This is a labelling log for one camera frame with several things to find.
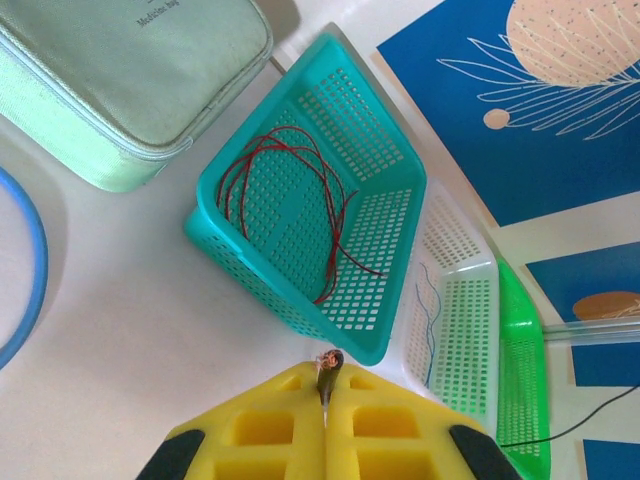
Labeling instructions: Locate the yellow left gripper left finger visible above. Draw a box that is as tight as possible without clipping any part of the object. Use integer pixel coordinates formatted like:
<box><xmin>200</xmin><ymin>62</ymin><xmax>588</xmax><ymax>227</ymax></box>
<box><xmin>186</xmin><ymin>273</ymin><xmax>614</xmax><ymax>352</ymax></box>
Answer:
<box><xmin>134</xmin><ymin>362</ymin><xmax>329</xmax><ymax>480</ymax></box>

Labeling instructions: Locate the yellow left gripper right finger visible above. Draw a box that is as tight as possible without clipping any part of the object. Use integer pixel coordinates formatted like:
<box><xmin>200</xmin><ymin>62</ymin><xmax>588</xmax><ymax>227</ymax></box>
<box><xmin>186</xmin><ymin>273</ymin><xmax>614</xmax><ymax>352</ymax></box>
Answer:
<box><xmin>324</xmin><ymin>363</ymin><xmax>524</xmax><ymax>480</ymax></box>

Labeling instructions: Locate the black cable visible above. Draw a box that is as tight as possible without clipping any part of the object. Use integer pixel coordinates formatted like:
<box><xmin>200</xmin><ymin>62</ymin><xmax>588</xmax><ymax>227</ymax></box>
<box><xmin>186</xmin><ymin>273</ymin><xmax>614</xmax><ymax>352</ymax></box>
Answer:
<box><xmin>314</xmin><ymin>348</ymin><xmax>640</xmax><ymax>449</ymax></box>

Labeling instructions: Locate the blue cable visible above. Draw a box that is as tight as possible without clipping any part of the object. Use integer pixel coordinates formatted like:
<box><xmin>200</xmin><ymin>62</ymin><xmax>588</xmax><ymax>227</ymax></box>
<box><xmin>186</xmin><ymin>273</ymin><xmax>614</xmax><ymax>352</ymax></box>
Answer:
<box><xmin>422</xmin><ymin>264</ymin><xmax>443</xmax><ymax>351</ymax></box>
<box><xmin>415</xmin><ymin>259</ymin><xmax>435</xmax><ymax>389</ymax></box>

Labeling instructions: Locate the red cable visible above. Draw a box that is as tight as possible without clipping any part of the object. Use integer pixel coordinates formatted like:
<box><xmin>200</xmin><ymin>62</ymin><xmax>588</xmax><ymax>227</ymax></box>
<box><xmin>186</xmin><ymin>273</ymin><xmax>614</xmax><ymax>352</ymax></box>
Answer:
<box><xmin>219</xmin><ymin>132</ymin><xmax>389</xmax><ymax>279</ymax></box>
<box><xmin>224</xmin><ymin>139</ymin><xmax>351</xmax><ymax>301</ymax></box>
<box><xmin>215</xmin><ymin>125</ymin><xmax>361</xmax><ymax>306</ymax></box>

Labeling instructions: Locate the green plastic basket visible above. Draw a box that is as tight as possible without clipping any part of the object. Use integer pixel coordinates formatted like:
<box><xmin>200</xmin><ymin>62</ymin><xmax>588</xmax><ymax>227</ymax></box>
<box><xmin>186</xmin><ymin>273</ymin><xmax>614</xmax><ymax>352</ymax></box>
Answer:
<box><xmin>494</xmin><ymin>258</ymin><xmax>553</xmax><ymax>480</ymax></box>

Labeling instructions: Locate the white plastic basket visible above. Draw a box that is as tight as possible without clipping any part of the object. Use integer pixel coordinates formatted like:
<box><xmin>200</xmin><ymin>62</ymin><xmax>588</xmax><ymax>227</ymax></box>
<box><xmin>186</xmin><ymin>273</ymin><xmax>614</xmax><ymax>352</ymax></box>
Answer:
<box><xmin>398</xmin><ymin>178</ymin><xmax>501</xmax><ymax>437</ymax></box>

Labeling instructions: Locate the blue panel orange circle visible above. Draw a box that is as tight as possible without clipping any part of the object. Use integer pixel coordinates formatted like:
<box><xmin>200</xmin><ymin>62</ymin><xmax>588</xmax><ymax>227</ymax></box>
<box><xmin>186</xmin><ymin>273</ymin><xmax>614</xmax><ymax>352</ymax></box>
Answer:
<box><xmin>524</xmin><ymin>242</ymin><xmax>640</xmax><ymax>387</ymax></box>

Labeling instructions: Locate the teal plastic basket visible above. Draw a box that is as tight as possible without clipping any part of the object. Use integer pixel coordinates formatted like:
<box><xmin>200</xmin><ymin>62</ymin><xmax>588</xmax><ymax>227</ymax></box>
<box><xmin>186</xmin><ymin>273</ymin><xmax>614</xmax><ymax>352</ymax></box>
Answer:
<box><xmin>183</xmin><ymin>33</ymin><xmax>429</xmax><ymax>367</ymax></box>

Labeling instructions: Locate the blue stethoscope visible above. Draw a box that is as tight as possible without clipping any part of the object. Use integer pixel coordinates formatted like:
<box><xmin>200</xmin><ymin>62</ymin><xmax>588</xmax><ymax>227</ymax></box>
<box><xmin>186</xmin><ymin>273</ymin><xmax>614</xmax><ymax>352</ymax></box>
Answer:
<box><xmin>0</xmin><ymin>167</ymin><xmax>50</xmax><ymax>371</ymax></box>

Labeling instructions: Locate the blue floral poster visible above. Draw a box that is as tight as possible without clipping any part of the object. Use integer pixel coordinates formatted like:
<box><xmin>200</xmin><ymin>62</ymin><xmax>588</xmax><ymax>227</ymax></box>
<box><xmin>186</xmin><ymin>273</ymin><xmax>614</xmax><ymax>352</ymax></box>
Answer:
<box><xmin>375</xmin><ymin>0</ymin><xmax>640</xmax><ymax>229</ymax></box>

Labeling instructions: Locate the plain blue wall panel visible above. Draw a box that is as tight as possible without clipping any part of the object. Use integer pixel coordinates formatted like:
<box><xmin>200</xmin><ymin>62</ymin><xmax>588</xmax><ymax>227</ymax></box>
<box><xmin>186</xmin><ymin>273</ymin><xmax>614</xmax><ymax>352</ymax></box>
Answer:
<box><xmin>582</xmin><ymin>438</ymin><xmax>640</xmax><ymax>480</ymax></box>

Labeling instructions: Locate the aluminium frame post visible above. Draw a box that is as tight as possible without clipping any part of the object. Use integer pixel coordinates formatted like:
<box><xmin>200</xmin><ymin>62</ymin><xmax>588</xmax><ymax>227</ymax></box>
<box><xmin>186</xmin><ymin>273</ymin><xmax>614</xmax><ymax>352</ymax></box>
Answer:
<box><xmin>542</xmin><ymin>321</ymin><xmax>640</xmax><ymax>347</ymax></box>

